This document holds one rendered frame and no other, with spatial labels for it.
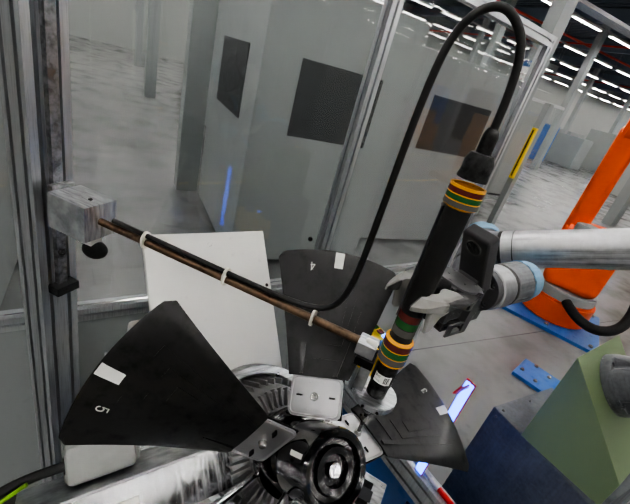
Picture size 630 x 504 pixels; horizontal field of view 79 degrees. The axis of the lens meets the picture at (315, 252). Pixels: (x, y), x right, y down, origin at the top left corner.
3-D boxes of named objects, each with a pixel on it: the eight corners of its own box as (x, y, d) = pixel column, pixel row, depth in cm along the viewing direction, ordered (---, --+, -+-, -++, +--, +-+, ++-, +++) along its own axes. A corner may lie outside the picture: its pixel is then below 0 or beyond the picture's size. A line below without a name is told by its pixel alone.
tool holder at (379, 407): (335, 396, 60) (353, 349, 56) (348, 369, 66) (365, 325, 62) (389, 423, 58) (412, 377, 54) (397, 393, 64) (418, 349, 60)
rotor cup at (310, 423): (260, 514, 60) (305, 552, 50) (248, 420, 62) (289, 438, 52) (332, 477, 69) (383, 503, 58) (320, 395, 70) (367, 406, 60)
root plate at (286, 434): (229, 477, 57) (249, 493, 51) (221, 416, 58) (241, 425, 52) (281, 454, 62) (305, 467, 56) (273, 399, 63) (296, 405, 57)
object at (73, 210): (43, 227, 72) (40, 185, 69) (76, 217, 78) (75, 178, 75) (84, 247, 70) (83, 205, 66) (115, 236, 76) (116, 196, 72)
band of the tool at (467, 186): (440, 205, 46) (450, 182, 45) (443, 198, 50) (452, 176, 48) (476, 218, 45) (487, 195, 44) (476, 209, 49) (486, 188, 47)
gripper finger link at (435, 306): (415, 349, 50) (448, 329, 56) (433, 313, 47) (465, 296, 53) (396, 335, 51) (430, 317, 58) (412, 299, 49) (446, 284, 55)
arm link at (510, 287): (526, 279, 62) (484, 254, 68) (512, 282, 59) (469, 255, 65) (504, 316, 65) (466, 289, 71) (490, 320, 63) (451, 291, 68)
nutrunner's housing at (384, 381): (354, 410, 62) (477, 125, 42) (360, 394, 65) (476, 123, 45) (377, 421, 61) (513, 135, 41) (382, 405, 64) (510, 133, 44)
